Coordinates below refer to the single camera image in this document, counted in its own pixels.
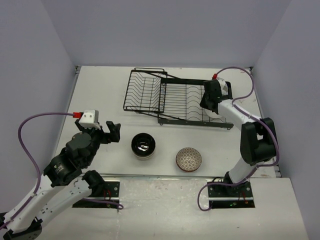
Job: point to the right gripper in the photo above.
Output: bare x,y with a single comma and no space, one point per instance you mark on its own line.
203,103

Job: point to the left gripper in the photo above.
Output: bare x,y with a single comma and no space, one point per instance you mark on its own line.
114,129

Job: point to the white bowl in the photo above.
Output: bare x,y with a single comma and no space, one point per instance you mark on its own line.
224,88
212,114

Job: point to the tan black bowl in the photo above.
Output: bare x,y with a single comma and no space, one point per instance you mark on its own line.
143,142

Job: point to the beige bowl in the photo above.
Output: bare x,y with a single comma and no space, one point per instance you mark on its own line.
143,155

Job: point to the brown patterned bowl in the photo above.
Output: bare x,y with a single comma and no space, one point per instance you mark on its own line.
188,159

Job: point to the white bowl front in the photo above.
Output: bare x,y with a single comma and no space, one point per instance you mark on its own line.
212,114

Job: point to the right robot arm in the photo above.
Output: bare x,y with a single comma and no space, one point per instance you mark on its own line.
258,142

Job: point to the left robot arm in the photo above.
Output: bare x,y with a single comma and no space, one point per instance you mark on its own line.
61,185

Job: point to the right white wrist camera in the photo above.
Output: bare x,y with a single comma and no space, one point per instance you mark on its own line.
215,77

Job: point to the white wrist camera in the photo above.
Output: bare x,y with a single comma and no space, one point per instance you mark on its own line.
89,118
215,77

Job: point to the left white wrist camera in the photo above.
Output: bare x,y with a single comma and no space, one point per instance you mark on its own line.
89,118

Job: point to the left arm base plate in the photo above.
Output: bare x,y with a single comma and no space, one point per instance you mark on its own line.
109,193

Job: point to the black wire dish rack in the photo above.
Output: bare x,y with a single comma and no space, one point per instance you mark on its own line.
170,99

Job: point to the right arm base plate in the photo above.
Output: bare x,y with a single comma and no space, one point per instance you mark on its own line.
225,197

